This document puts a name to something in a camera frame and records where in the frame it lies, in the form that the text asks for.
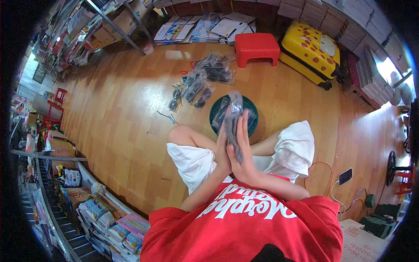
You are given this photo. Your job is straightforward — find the black smartphone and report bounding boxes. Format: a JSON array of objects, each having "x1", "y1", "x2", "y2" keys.
[{"x1": 338, "y1": 168, "x2": 353, "y2": 186}]

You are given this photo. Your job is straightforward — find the red plastic stool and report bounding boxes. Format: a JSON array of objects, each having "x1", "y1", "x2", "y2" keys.
[{"x1": 234, "y1": 33, "x2": 281, "y2": 69}]

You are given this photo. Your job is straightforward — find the small metal tool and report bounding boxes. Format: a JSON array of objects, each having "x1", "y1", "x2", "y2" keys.
[{"x1": 156, "y1": 110, "x2": 179, "y2": 125}]

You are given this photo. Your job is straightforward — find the brown cardboard box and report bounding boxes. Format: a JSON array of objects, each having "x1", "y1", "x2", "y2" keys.
[{"x1": 42, "y1": 130, "x2": 77, "y2": 158}]

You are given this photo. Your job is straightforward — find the metal shelf with goods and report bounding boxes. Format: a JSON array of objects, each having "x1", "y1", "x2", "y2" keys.
[{"x1": 32, "y1": 0, "x2": 155, "y2": 73}]

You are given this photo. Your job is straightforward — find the small clear packet in basin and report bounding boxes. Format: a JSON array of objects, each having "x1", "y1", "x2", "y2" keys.
[{"x1": 212, "y1": 97, "x2": 230, "y2": 130}]

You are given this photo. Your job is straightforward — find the stack of colourful books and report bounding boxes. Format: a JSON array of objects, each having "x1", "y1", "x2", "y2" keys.
[{"x1": 76, "y1": 196, "x2": 151, "y2": 262}]

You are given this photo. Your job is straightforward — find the person's left hand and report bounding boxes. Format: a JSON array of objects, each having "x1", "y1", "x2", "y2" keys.
[{"x1": 214, "y1": 122, "x2": 234, "y2": 178}]

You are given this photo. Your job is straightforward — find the dark green blocks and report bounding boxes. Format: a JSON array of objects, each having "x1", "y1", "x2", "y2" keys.
[{"x1": 359, "y1": 203, "x2": 402, "y2": 238}]

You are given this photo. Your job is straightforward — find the red plastic chair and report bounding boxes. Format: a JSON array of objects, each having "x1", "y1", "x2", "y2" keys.
[{"x1": 47, "y1": 87, "x2": 68, "y2": 124}]

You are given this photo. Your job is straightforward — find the person's right fingers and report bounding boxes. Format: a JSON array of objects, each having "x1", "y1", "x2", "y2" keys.
[{"x1": 236, "y1": 110, "x2": 252, "y2": 148}]

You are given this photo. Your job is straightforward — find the person's body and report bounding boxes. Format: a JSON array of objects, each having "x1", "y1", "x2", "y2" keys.
[{"x1": 140, "y1": 175, "x2": 344, "y2": 262}]

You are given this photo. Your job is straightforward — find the cardboard box with red print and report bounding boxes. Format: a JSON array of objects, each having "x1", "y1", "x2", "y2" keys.
[{"x1": 340, "y1": 218, "x2": 391, "y2": 262}]

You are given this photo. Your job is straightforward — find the orange cable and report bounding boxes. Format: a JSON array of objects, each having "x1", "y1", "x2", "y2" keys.
[{"x1": 304, "y1": 161, "x2": 334, "y2": 198}]

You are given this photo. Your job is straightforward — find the person's legs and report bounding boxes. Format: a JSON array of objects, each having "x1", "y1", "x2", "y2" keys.
[{"x1": 166, "y1": 121, "x2": 315, "y2": 196}]

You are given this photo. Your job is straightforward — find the pile of clear plastic packets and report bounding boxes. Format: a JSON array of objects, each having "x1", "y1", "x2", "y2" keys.
[{"x1": 168, "y1": 53, "x2": 237, "y2": 112}]

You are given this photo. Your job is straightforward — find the person's left fingers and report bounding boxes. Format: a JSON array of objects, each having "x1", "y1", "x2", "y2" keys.
[{"x1": 216, "y1": 122, "x2": 228, "y2": 149}]

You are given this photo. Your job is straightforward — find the green round basin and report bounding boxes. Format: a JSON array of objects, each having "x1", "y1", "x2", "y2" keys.
[{"x1": 209, "y1": 95, "x2": 259, "y2": 138}]

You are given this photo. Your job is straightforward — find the person's right thumb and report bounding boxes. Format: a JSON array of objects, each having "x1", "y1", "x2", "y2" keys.
[{"x1": 227, "y1": 145, "x2": 240, "y2": 167}]

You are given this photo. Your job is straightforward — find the clear bag of dark parts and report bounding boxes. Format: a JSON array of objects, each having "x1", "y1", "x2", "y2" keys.
[{"x1": 224, "y1": 91, "x2": 245, "y2": 163}]

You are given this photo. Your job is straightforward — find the person's right hand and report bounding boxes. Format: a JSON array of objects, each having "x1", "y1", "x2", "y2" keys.
[{"x1": 227, "y1": 110, "x2": 260, "y2": 183}]

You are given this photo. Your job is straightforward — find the yellow spotted suitcase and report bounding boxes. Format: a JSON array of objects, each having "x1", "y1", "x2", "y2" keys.
[{"x1": 278, "y1": 20, "x2": 345, "y2": 91}]

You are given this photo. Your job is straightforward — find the stacks of printed booklets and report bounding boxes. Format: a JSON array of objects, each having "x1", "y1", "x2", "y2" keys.
[{"x1": 153, "y1": 12, "x2": 257, "y2": 45}]

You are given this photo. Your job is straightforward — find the wall of stacked books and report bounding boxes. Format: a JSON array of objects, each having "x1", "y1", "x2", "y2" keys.
[{"x1": 278, "y1": 0, "x2": 398, "y2": 110}]

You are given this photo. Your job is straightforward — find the black floor fan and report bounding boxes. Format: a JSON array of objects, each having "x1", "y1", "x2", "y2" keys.
[{"x1": 386, "y1": 150, "x2": 414, "y2": 187}]

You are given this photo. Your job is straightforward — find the white charging cable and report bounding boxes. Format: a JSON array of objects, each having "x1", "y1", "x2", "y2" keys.
[{"x1": 330, "y1": 179, "x2": 368, "y2": 222}]

